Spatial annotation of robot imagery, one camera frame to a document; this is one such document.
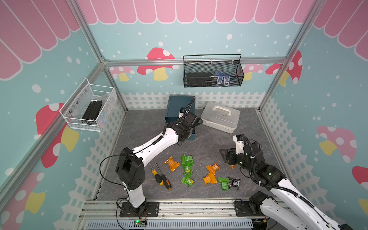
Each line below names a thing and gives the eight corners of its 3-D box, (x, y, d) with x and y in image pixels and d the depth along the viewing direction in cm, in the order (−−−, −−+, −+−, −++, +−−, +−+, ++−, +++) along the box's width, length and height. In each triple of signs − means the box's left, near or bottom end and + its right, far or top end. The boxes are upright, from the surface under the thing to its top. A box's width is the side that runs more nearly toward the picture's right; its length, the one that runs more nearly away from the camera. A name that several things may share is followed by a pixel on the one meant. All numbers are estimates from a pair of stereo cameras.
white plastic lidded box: (199, 126, 112) (200, 115, 102) (205, 112, 122) (206, 100, 112) (233, 136, 106) (237, 126, 96) (237, 121, 115) (241, 109, 105)
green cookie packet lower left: (181, 181, 85) (180, 180, 83) (186, 173, 88) (186, 172, 86) (190, 188, 83) (190, 187, 81) (195, 179, 86) (195, 178, 84)
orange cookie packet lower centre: (203, 184, 85) (203, 183, 83) (203, 173, 88) (203, 172, 87) (216, 184, 84) (217, 183, 83) (215, 173, 88) (215, 172, 87)
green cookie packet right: (219, 189, 83) (220, 189, 81) (218, 178, 87) (218, 177, 85) (230, 189, 82) (231, 189, 81) (228, 178, 87) (229, 177, 85)
